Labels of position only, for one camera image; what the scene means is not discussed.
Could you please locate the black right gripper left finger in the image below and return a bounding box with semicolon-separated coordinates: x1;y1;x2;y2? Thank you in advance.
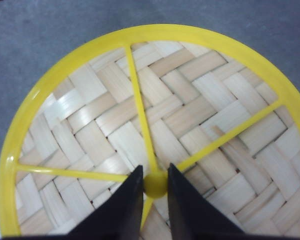
64;164;144;237

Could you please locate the woven bamboo steamer lid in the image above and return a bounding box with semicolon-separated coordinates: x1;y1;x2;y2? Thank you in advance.
0;24;300;240

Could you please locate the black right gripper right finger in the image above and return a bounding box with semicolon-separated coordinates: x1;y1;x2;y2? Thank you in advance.
166;162;243;237

